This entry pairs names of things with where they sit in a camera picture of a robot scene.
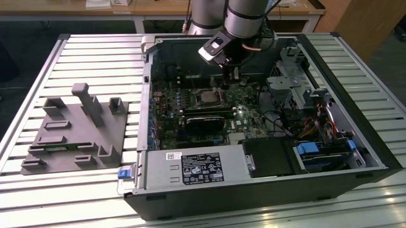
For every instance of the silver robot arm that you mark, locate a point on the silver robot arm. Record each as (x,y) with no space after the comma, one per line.
(245,19)

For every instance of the CPU socket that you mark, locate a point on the CPU socket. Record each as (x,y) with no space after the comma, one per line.
(197,97)

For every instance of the black plastic bay cover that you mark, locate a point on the black plastic bay cover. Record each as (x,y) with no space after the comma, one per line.
(273,156)

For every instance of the metal drive cage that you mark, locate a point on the metal drive cage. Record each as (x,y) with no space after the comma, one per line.
(285,83)

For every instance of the black RAM stick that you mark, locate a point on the black RAM stick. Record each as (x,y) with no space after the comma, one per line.
(209,109)

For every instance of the green motherboard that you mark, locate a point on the green motherboard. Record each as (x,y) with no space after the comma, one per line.
(250,123)

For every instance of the black graphics card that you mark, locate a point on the black graphics card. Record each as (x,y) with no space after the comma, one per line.
(205,123)

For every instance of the small silver heatsink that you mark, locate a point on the small silver heatsink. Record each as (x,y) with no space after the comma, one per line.
(237,138)

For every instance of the wooden cabinet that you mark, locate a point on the wooden cabinet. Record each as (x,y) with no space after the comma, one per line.
(372,23)

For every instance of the blue disk carrier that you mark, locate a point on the blue disk carrier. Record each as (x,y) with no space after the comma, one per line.
(308,148)

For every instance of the white box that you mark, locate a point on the white box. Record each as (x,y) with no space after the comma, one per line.
(96,4)

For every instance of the grey power supply unit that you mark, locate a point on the grey power supply unit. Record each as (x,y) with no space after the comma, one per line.
(197,166)

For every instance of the blue plastic tab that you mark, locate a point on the blue plastic tab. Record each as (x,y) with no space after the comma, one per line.
(352,146)

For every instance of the grey parts rack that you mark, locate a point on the grey parts rack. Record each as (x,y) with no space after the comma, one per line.
(76,133)

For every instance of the blue case latch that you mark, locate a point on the blue case latch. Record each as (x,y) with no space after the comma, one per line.
(125,173)

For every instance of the wooden desk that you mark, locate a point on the wooden desk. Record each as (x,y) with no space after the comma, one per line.
(47,10)

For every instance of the black open PC case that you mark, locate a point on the black open PC case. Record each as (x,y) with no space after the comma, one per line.
(222,204)

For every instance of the green circuit board strip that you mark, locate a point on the green circuit board strip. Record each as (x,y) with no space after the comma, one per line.
(71,146)

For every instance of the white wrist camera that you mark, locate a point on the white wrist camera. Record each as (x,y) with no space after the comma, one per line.
(213,48)

